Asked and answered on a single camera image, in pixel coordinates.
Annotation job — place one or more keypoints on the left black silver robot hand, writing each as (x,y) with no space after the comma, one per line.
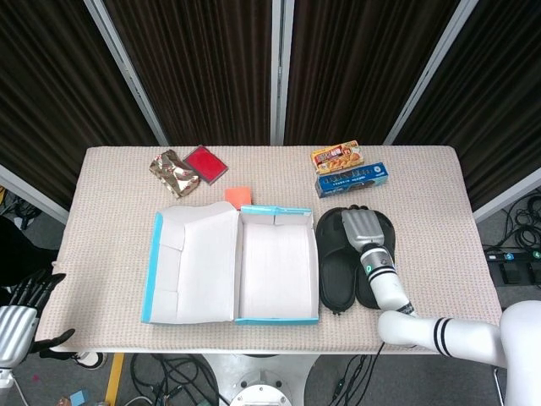
(17,330)

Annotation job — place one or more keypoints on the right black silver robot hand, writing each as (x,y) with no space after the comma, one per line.
(363,228)

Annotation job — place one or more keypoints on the black slipper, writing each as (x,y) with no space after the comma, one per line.
(334,275)
(367,296)

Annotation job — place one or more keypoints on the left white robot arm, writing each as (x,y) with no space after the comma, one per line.
(5,378)

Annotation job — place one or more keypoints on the white silver robot base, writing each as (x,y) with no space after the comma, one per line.
(262,391)

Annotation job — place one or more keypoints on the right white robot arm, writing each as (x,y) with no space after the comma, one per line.
(389,292)

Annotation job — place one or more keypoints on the blue cling film box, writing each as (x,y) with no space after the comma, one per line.
(353,181)

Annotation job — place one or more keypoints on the yellow curry box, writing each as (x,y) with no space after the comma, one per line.
(338,157)

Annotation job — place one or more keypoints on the light blue shoe box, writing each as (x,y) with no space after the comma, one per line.
(203,270)

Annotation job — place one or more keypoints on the white black sneaker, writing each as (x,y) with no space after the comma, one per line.
(89,360)

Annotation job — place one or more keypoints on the beige woven table cloth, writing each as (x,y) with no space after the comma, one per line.
(444,262)

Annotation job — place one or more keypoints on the small blue square card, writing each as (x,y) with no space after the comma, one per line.
(78,398)

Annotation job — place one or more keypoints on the orange sticky note pad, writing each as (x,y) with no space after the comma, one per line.
(237,196)

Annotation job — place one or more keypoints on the black power strip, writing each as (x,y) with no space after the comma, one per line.
(515,255)

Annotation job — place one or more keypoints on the black foot pedal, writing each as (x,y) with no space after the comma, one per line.
(512,272)

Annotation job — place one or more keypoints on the dark brown curtain panel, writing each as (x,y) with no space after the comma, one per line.
(355,72)
(50,84)
(498,84)
(203,72)

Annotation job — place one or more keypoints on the red flat case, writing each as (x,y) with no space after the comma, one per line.
(205,164)

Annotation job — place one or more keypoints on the gold foil snack bag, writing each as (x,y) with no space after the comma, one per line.
(173,173)

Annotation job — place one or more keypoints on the silver partition rail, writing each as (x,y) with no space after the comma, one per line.
(507,199)
(38,198)

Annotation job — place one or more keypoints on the silver partition post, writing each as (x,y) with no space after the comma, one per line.
(431,72)
(281,72)
(127,72)

